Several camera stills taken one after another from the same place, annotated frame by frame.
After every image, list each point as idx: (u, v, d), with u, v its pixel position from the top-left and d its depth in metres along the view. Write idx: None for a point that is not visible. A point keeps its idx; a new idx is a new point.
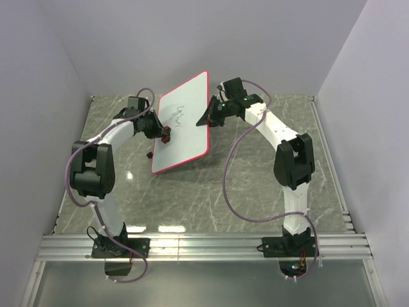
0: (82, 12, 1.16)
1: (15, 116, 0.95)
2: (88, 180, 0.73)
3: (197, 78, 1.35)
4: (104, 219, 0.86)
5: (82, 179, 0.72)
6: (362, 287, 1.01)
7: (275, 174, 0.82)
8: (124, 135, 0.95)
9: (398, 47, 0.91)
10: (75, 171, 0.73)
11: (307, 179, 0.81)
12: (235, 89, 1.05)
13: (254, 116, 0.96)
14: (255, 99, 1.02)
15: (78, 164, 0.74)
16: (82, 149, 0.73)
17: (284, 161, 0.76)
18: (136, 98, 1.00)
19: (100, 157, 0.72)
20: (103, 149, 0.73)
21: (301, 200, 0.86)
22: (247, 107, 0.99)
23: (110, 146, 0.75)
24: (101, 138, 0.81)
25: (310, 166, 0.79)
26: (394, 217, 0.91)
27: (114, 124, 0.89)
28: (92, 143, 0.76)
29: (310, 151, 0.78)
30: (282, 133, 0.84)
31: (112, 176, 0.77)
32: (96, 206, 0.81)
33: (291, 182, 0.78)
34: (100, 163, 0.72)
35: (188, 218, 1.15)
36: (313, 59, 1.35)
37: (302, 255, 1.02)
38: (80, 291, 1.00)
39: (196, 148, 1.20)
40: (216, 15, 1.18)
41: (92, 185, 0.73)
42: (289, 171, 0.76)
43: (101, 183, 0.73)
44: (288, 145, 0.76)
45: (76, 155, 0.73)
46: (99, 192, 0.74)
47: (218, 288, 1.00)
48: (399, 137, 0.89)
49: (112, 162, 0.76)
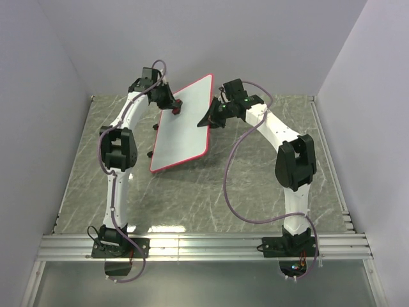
0: (81, 13, 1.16)
1: (15, 116, 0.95)
2: (116, 157, 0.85)
3: (202, 81, 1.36)
4: (115, 197, 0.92)
5: (111, 157, 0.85)
6: (362, 287, 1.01)
7: (277, 176, 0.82)
8: (140, 112, 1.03)
9: (397, 47, 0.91)
10: (105, 152, 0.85)
11: (308, 180, 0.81)
12: (236, 90, 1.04)
13: (255, 118, 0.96)
14: (255, 99, 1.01)
15: (107, 144, 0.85)
16: (107, 133, 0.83)
17: (285, 162, 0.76)
18: (149, 70, 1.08)
19: (124, 139, 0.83)
20: (126, 134, 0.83)
21: (301, 202, 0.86)
22: (248, 109, 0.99)
23: (131, 131, 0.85)
24: (121, 122, 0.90)
25: (312, 167, 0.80)
26: (394, 217, 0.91)
27: (130, 100, 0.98)
28: (115, 127, 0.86)
29: (312, 153, 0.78)
30: (283, 135, 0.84)
31: (135, 153, 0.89)
32: (115, 180, 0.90)
33: (293, 184, 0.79)
34: (124, 144, 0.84)
35: (188, 217, 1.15)
36: (313, 59, 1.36)
37: (302, 255, 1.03)
38: (79, 291, 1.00)
39: (195, 147, 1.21)
40: (217, 15, 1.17)
41: (120, 160, 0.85)
42: (290, 173, 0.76)
43: (127, 160, 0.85)
44: (289, 146, 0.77)
45: (103, 138, 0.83)
46: (123, 168, 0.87)
47: (218, 288, 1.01)
48: (401, 137, 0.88)
49: (133, 142, 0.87)
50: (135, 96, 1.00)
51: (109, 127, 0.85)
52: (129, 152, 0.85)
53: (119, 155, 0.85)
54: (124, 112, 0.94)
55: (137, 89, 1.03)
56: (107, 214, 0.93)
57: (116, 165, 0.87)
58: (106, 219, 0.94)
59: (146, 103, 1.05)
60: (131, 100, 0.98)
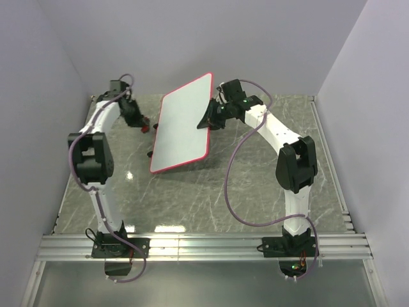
0: (80, 13, 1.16)
1: (15, 116, 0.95)
2: (91, 167, 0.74)
3: (202, 79, 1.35)
4: (103, 210, 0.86)
5: (84, 169, 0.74)
6: (362, 287, 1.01)
7: (278, 179, 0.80)
8: (111, 121, 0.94)
9: (397, 46, 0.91)
10: (76, 164, 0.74)
11: (309, 181, 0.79)
12: (234, 91, 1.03)
13: (254, 119, 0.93)
14: (255, 100, 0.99)
15: (78, 154, 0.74)
16: (77, 140, 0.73)
17: (285, 164, 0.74)
18: (117, 80, 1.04)
19: (97, 144, 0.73)
20: (98, 139, 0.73)
21: (301, 203, 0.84)
22: (247, 109, 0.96)
23: (104, 133, 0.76)
24: (92, 126, 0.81)
25: (313, 169, 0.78)
26: (395, 218, 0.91)
27: (100, 109, 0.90)
28: (85, 133, 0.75)
29: (313, 155, 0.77)
30: (284, 137, 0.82)
31: (111, 160, 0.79)
32: (98, 194, 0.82)
33: (294, 186, 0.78)
34: (98, 150, 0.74)
35: (188, 218, 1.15)
36: (312, 59, 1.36)
37: (302, 255, 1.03)
38: (80, 291, 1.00)
39: (195, 148, 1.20)
40: (217, 15, 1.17)
41: (96, 171, 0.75)
42: (292, 174, 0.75)
43: (103, 170, 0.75)
44: (291, 148, 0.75)
45: (74, 146, 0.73)
46: (102, 178, 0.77)
47: (218, 288, 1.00)
48: (401, 137, 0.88)
49: (108, 149, 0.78)
50: (105, 103, 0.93)
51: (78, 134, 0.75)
52: (105, 159, 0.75)
53: (94, 165, 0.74)
54: (94, 118, 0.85)
55: (106, 100, 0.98)
56: (100, 222, 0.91)
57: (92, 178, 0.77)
58: (100, 226, 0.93)
59: (117, 111, 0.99)
60: (101, 107, 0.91)
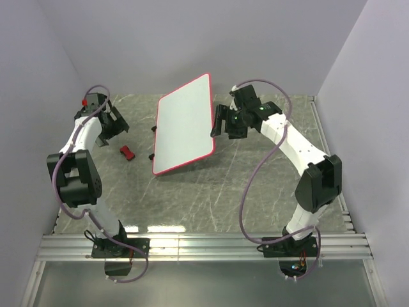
0: (80, 14, 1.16)
1: (16, 116, 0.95)
2: (77, 190, 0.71)
3: (199, 80, 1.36)
4: (100, 221, 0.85)
5: (69, 192, 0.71)
6: (362, 287, 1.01)
7: (300, 198, 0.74)
8: (94, 135, 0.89)
9: (399, 51, 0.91)
10: (60, 187, 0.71)
11: (330, 201, 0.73)
12: (248, 98, 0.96)
13: (273, 130, 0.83)
14: (272, 108, 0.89)
15: (61, 176, 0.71)
16: (60, 162, 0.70)
17: (310, 186, 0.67)
18: (94, 94, 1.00)
19: (80, 164, 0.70)
20: (82, 157, 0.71)
21: (313, 217, 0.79)
22: (264, 119, 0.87)
23: (87, 151, 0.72)
24: (75, 144, 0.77)
25: (337, 189, 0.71)
26: (395, 219, 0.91)
27: (80, 126, 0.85)
28: (67, 153, 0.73)
29: (339, 176, 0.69)
30: (308, 154, 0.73)
31: (98, 179, 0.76)
32: (91, 213, 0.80)
33: (316, 207, 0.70)
34: (82, 171, 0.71)
35: (188, 217, 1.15)
36: (312, 60, 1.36)
37: (302, 255, 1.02)
38: (80, 291, 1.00)
39: (200, 148, 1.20)
40: (217, 15, 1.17)
41: (82, 194, 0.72)
42: (315, 196, 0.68)
43: (90, 191, 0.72)
44: (317, 170, 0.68)
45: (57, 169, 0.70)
46: (91, 200, 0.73)
47: (217, 288, 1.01)
48: (401, 139, 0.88)
49: (92, 166, 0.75)
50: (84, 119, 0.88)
51: (61, 155, 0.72)
52: (91, 179, 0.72)
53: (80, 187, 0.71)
54: (76, 135, 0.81)
55: (85, 116, 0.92)
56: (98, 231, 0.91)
57: (81, 201, 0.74)
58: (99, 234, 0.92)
59: (99, 125, 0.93)
60: (82, 124, 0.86)
